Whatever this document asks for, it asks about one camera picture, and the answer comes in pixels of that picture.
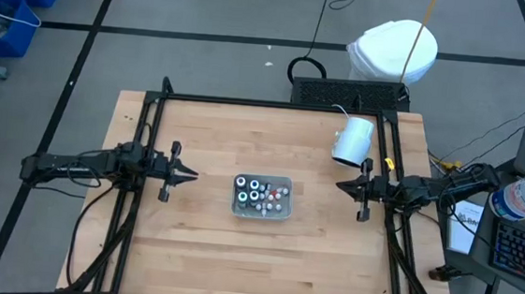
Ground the black floor power adapter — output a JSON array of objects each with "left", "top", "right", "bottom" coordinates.
[{"left": 428, "top": 262, "right": 474, "bottom": 285}]

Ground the white bagged trash bin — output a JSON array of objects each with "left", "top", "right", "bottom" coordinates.
[{"left": 343, "top": 15, "right": 441, "bottom": 89}]

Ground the black coiled floor cable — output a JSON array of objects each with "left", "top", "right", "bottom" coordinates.
[{"left": 285, "top": 0, "right": 334, "bottom": 88}]

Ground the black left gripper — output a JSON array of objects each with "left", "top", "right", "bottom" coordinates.
[{"left": 148, "top": 139, "right": 203, "bottom": 207}]

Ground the white printed paper sheet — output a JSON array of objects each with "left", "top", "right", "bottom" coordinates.
[{"left": 445, "top": 198, "right": 487, "bottom": 257}]

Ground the white projector cable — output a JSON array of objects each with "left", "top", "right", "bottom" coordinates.
[{"left": 329, "top": 103, "right": 352, "bottom": 121}]

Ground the yellow hanging cable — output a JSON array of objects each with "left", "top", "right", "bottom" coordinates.
[{"left": 398, "top": 0, "right": 440, "bottom": 86}]

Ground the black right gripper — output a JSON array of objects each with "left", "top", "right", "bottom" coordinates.
[{"left": 333, "top": 154, "right": 392, "bottom": 226}]

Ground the black aluminium rig frame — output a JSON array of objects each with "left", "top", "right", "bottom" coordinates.
[{"left": 57, "top": 68, "right": 473, "bottom": 294}]

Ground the black mesh computer case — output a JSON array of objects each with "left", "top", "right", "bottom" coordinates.
[{"left": 289, "top": 74, "right": 412, "bottom": 113}]

